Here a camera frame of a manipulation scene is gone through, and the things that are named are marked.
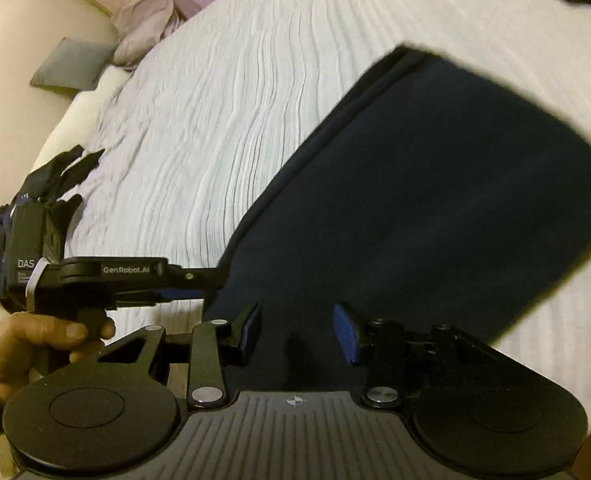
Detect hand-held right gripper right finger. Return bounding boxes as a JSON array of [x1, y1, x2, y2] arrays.
[[332, 301, 497, 407]]

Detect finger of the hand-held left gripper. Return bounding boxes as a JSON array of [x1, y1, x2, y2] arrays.
[[159, 264, 232, 302]]

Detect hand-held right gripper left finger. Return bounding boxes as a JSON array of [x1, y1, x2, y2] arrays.
[[96, 302, 263, 409]]

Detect navy blue pants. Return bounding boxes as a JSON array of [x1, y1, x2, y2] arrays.
[[208, 45, 591, 395]]

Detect black clothes pile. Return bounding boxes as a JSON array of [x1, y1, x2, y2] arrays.
[[0, 145, 104, 311]]

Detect person's left hand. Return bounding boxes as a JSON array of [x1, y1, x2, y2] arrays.
[[0, 310, 117, 407]]

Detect white fluffy blanket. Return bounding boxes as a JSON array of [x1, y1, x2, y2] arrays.
[[28, 67, 132, 173]]

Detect white striped bed cover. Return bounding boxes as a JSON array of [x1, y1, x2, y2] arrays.
[[25, 0, 591, 436]]

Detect grey cushion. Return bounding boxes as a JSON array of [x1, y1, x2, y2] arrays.
[[29, 36, 119, 94]]

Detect pink pillow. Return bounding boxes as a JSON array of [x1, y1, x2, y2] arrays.
[[42, 0, 216, 69]]

